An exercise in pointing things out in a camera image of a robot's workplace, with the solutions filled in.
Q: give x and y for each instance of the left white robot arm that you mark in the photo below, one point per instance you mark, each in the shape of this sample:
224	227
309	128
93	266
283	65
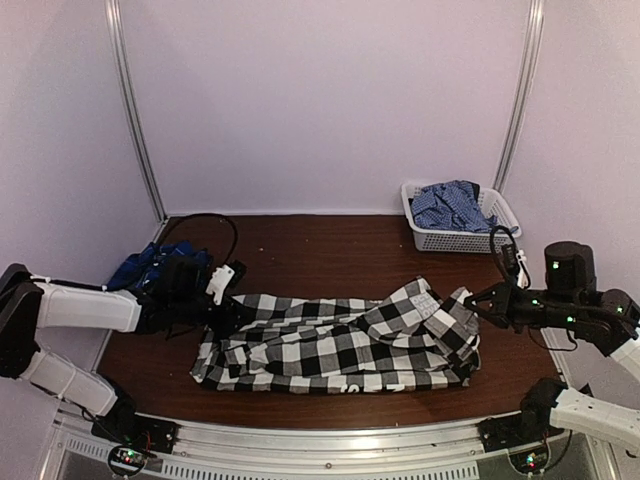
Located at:
30	303

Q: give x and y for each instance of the left aluminium frame post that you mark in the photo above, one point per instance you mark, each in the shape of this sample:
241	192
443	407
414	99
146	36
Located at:
116	33

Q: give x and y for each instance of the light blue checked shirt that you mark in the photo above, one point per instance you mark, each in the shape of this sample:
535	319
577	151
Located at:
451	206

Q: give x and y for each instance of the circuit board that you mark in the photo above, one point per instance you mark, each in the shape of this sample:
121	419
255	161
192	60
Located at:
125	461
529	462

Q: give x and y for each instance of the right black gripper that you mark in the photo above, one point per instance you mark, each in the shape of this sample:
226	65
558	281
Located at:
502	309

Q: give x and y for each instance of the blue plaid shirt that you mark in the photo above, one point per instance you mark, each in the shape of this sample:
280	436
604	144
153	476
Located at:
150	267

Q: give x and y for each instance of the white plastic laundry basket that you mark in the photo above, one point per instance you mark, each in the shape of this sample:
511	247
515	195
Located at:
491	203

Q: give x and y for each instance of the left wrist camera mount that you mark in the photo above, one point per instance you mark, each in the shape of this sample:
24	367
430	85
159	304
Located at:
224	277

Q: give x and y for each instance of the aluminium front rail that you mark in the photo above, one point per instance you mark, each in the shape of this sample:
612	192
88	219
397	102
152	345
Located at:
449	450

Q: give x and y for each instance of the black white checked shirt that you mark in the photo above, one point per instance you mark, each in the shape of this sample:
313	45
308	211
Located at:
411	340

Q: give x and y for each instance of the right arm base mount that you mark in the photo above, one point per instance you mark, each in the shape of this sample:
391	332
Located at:
498	433

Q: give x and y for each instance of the right aluminium frame post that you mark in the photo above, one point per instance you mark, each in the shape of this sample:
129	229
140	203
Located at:
528	65

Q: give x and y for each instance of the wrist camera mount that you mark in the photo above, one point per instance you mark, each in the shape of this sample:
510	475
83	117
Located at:
513	266
224	277

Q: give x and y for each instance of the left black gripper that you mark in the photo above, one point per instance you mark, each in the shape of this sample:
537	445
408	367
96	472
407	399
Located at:
224	325

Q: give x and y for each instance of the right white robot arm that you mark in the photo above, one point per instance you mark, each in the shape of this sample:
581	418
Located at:
565	407

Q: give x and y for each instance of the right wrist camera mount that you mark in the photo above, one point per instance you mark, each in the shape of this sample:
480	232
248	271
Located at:
513	266

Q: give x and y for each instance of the left circuit board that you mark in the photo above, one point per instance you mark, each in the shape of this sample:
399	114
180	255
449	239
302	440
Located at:
125	461

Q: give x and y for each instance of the right circuit board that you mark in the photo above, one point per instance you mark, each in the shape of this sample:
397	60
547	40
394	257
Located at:
529	462

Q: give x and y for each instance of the aluminium frame post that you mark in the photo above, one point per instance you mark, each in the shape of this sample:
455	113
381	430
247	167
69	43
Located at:
116	33
528	65

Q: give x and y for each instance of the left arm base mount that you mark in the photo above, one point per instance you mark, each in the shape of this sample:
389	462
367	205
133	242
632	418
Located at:
148	434

